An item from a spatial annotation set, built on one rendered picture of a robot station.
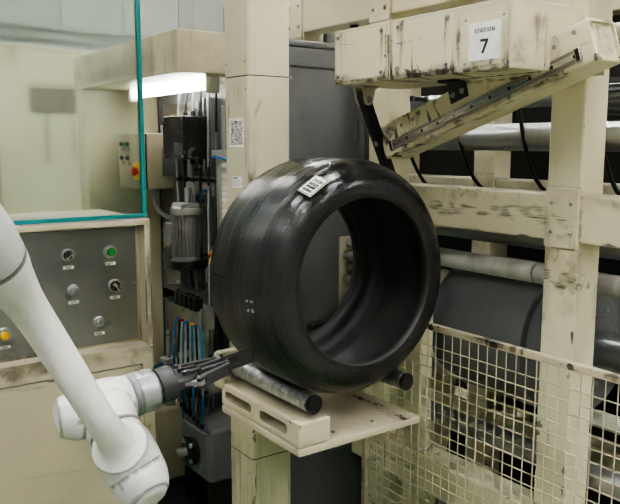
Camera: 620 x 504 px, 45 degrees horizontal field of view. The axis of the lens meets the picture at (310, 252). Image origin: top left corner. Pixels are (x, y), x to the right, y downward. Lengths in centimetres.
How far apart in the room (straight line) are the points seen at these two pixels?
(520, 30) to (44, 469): 165
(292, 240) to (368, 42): 63
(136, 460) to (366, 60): 114
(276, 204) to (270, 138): 40
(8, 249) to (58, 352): 23
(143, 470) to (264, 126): 96
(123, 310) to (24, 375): 33
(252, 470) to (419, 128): 103
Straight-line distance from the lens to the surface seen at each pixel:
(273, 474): 219
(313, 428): 173
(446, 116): 195
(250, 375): 190
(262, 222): 161
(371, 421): 189
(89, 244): 219
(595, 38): 173
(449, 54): 177
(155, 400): 158
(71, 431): 153
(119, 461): 142
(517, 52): 167
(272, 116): 199
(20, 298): 124
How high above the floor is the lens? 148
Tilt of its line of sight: 8 degrees down
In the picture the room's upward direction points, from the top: straight up
